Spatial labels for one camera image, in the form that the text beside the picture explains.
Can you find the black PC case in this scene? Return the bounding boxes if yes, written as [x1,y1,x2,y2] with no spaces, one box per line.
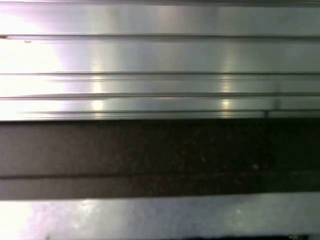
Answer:
[0,118,320,240]

